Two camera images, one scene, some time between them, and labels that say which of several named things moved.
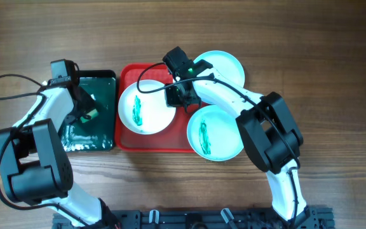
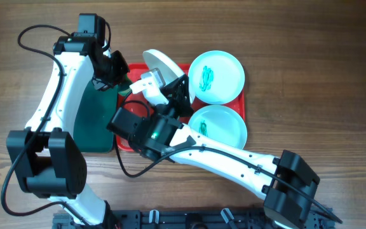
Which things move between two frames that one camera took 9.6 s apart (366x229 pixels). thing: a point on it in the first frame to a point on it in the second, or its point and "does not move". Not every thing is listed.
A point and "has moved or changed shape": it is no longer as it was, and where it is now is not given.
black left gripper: [91, 104] to [122, 69]
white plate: [145, 113] has moved or changed shape
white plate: [213, 134] does not move
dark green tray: [98, 134] does not move
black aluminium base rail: [314, 218] does not move
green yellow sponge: [92, 114] to [127, 83]
